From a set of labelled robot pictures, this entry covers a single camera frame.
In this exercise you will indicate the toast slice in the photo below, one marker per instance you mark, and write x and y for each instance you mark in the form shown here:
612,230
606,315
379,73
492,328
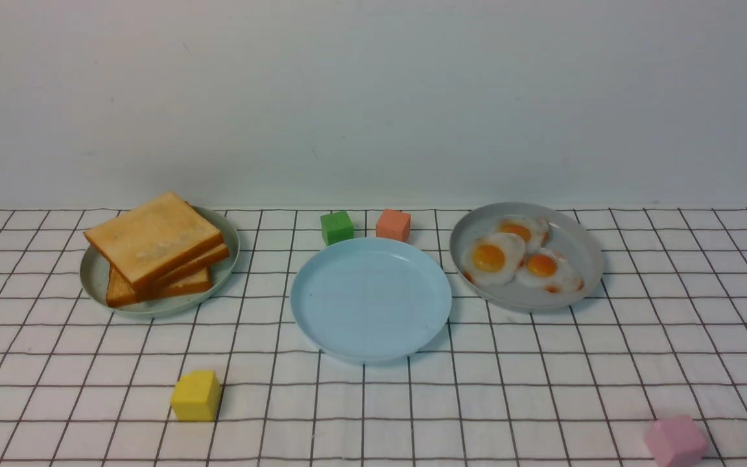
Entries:
185,270
120,293
146,243

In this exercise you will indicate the orange foam cube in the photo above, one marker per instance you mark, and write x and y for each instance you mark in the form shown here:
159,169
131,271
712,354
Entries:
394,225

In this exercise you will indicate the green foam cube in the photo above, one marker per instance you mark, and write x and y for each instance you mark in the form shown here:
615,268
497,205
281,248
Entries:
336,227

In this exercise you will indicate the light blue centre plate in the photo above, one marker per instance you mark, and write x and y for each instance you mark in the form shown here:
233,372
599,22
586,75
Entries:
371,300

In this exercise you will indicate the grey egg plate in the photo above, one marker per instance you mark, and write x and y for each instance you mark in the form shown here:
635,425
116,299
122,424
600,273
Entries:
565,236

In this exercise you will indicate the yellow foam cube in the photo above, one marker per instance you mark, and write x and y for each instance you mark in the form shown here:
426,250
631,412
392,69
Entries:
196,397

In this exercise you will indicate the pale green bread plate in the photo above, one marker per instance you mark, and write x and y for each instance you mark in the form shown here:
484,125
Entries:
98,282

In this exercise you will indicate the white checkered tablecloth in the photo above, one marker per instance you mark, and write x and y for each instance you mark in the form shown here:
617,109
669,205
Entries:
663,335

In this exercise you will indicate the pink foam cube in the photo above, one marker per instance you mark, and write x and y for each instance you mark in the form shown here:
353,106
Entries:
676,441

